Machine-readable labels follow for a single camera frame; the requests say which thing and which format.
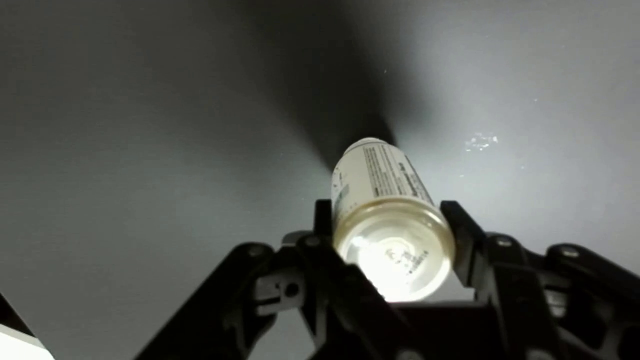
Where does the white plastic bottle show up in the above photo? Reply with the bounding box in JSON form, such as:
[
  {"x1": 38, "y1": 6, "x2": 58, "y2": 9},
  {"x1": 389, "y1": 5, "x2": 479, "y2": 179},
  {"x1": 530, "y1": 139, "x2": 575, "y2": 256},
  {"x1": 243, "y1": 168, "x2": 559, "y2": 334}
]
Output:
[{"x1": 330, "y1": 137, "x2": 460, "y2": 305}]

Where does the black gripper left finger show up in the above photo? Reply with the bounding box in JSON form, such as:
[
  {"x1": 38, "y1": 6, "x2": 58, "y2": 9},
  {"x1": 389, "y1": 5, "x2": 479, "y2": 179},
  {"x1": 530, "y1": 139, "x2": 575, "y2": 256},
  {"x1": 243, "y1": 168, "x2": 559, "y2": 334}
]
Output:
[{"x1": 134, "y1": 198, "x2": 407, "y2": 360}]

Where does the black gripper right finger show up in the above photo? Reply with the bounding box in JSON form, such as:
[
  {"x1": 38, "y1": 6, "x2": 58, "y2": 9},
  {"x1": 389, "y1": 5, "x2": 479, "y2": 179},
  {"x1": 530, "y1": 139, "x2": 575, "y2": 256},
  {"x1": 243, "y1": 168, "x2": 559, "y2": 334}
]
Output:
[{"x1": 437, "y1": 198, "x2": 640, "y2": 360}]

